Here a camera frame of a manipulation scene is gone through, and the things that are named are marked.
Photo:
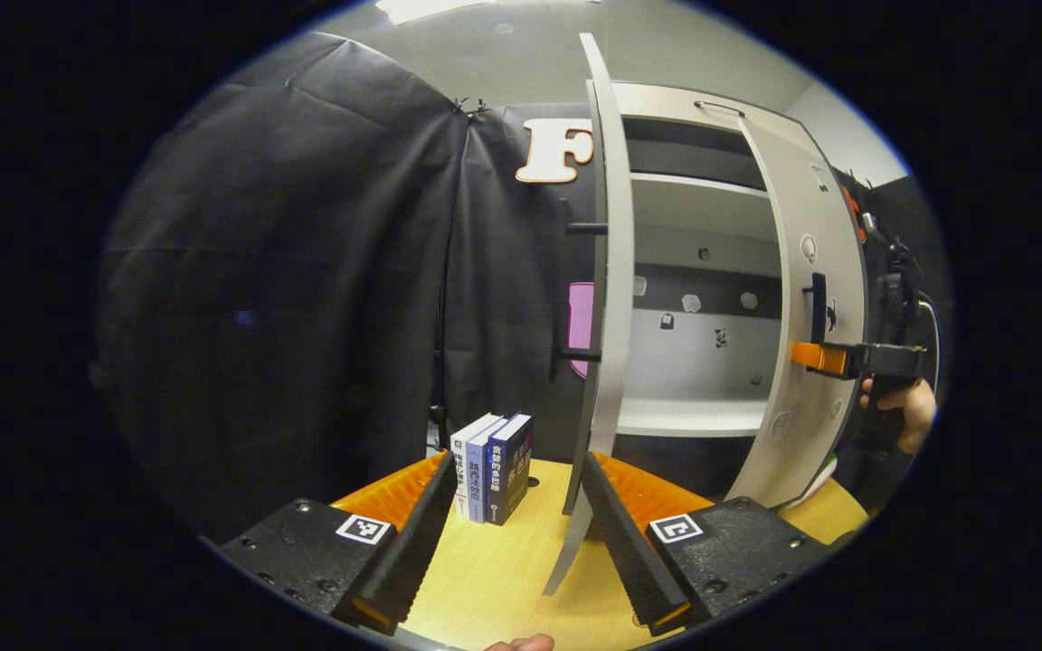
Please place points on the ceiling light panel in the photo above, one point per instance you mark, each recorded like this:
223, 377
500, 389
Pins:
449, 7

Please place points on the blue book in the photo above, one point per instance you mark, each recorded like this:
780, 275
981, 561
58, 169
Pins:
476, 479

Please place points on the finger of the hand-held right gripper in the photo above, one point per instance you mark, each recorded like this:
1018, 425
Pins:
824, 358

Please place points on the watermelon slice toy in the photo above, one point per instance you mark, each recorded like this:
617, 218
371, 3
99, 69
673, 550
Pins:
818, 484

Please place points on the white and grey cabinet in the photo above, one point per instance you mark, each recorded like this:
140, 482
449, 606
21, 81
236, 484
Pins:
702, 362

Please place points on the cat sticker white cabinet door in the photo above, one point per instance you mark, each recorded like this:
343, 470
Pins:
810, 416

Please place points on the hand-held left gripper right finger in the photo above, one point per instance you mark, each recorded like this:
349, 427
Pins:
629, 551

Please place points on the white book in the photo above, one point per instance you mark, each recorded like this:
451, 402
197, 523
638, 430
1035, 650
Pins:
462, 461

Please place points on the dark navy book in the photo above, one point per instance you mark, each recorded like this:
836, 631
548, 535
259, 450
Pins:
514, 470

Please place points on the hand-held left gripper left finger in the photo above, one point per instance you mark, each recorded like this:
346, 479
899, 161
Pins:
417, 551

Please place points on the black backdrop cloth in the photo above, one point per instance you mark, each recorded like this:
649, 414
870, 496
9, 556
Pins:
286, 298

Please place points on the white cabinet drawer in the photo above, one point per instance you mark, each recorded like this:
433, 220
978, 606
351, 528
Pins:
666, 101

